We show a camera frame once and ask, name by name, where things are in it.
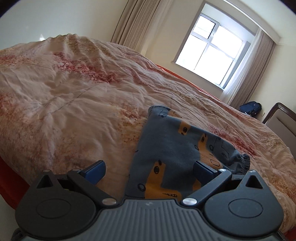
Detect blue patterned children's pants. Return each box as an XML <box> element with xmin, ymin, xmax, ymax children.
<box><xmin>125</xmin><ymin>105</ymin><xmax>250</xmax><ymax>200</ymax></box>

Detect pink floral duvet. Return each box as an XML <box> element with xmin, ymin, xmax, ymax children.
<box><xmin>0</xmin><ymin>33</ymin><xmax>296</xmax><ymax>232</ymax></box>

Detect blue backpack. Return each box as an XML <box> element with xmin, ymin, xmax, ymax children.
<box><xmin>238</xmin><ymin>101</ymin><xmax>262</xmax><ymax>118</ymax></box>

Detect beige right curtain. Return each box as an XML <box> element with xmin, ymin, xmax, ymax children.
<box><xmin>220</xmin><ymin>28</ymin><xmax>276</xmax><ymax>109</ymax></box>

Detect beige curtain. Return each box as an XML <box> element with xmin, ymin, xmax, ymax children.
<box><xmin>111</xmin><ymin>0</ymin><xmax>173</xmax><ymax>55</ymax></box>
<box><xmin>220</xmin><ymin>28</ymin><xmax>276</xmax><ymax>109</ymax></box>

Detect brown padded headboard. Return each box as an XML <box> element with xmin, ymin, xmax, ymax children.
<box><xmin>262</xmin><ymin>102</ymin><xmax>295</xmax><ymax>136</ymax></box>

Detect white framed window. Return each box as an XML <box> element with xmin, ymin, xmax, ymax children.
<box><xmin>174</xmin><ymin>1</ymin><xmax>258</xmax><ymax>89</ymax></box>

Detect beige left curtain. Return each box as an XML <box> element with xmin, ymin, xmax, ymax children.
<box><xmin>111</xmin><ymin>0</ymin><xmax>173</xmax><ymax>55</ymax></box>

